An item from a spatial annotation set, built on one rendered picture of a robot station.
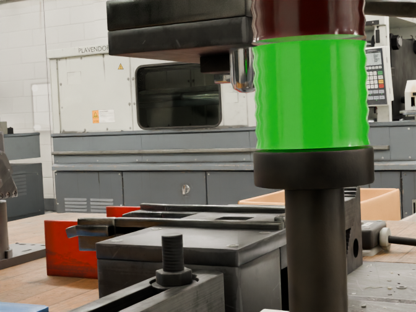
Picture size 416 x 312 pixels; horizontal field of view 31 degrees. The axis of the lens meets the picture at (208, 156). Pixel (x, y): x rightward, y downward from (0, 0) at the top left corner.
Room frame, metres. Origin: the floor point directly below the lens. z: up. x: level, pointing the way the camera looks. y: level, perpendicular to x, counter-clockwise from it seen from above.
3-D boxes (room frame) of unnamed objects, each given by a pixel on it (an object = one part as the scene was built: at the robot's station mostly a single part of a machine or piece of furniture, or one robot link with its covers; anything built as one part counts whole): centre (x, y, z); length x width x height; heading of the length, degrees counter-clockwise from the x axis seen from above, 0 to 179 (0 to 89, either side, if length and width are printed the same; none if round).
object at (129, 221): (0.53, 0.01, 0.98); 0.13 x 0.01 x 0.03; 63
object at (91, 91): (6.16, -0.17, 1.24); 2.95 x 0.98 x 0.90; 59
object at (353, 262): (0.77, -0.13, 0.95); 0.06 x 0.03 x 0.09; 153
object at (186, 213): (0.63, 0.04, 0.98); 0.07 x 0.02 x 0.01; 63
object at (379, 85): (5.00, -1.14, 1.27); 0.23 x 0.18 x 0.38; 149
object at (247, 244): (0.55, -0.02, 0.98); 0.20 x 0.10 x 0.01; 153
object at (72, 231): (0.56, 0.07, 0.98); 0.07 x 0.02 x 0.01; 63
